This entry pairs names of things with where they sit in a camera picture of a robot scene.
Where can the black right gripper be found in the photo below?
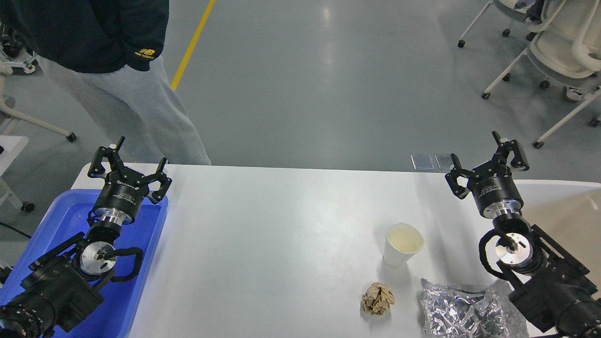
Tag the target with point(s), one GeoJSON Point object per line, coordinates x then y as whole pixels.
{"type": "Point", "coordinates": [497, 193]}

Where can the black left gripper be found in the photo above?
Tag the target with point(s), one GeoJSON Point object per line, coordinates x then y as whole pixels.
{"type": "Point", "coordinates": [119, 195]}

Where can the white paper cup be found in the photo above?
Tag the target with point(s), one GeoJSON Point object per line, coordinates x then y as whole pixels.
{"type": "Point", "coordinates": [402, 241]}

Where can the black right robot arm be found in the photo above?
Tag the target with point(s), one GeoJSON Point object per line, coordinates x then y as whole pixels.
{"type": "Point", "coordinates": [550, 286]}

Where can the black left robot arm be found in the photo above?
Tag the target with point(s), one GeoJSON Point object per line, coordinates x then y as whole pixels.
{"type": "Point", "coordinates": [64, 285]}

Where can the metal floor plate right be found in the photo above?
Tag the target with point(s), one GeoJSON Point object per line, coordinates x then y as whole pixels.
{"type": "Point", "coordinates": [444, 161]}

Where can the metal floor plate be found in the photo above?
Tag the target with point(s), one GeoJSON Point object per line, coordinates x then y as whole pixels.
{"type": "Point", "coordinates": [444, 161]}
{"type": "Point", "coordinates": [422, 162]}

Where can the metal floor plate left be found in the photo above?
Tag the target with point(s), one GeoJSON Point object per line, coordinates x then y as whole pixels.
{"type": "Point", "coordinates": [422, 162]}

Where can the white plastic bin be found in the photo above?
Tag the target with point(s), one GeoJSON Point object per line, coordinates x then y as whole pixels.
{"type": "Point", "coordinates": [569, 212]}

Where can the white sneaker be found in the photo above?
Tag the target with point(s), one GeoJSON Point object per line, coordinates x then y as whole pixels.
{"type": "Point", "coordinates": [575, 95]}

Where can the person in grey trousers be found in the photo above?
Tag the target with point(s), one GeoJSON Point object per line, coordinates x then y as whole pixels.
{"type": "Point", "coordinates": [107, 54]}

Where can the white office chair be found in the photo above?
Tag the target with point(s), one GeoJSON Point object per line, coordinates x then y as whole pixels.
{"type": "Point", "coordinates": [566, 49]}

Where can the crumpled silver foil bag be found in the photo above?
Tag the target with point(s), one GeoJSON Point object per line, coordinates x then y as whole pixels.
{"type": "Point", "coordinates": [471, 311]}

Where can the crumpled brown paper ball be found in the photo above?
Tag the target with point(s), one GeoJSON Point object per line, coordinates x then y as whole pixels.
{"type": "Point", "coordinates": [377, 299]}

